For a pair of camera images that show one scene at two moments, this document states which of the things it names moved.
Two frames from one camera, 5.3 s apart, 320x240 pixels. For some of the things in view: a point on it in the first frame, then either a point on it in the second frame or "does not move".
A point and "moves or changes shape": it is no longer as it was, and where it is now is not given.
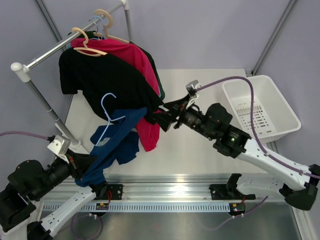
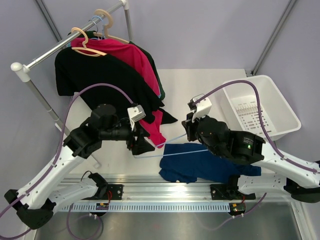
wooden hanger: x=106 y=27 does not move
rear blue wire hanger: x=102 y=26 does not move
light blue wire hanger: x=109 y=119 moves or changes shape
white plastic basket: x=273 y=116 does not move
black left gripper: x=82 y=161 → x=141 y=145
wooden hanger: x=86 y=50 does not move
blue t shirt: x=117 y=139 → x=189 y=162
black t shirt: x=106 y=85 does not move
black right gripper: x=165 y=119 → x=189 y=126
